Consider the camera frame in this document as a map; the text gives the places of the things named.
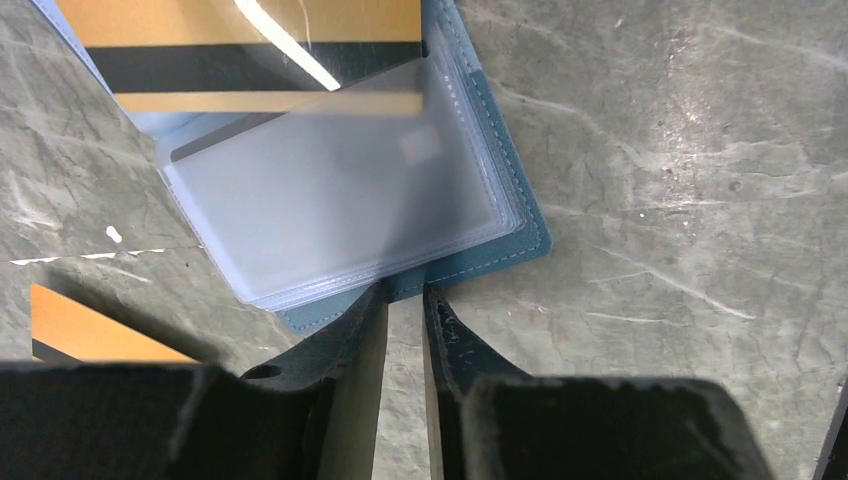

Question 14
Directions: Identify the blue leather card holder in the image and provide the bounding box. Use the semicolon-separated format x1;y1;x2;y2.
37;1;552;331

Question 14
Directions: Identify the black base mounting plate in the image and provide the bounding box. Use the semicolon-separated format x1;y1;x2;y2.
812;379;847;480

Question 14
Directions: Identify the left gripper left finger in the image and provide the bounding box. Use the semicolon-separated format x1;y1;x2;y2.
1;284;388;479

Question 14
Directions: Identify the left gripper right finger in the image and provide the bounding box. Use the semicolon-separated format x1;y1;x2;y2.
423;286;772;479

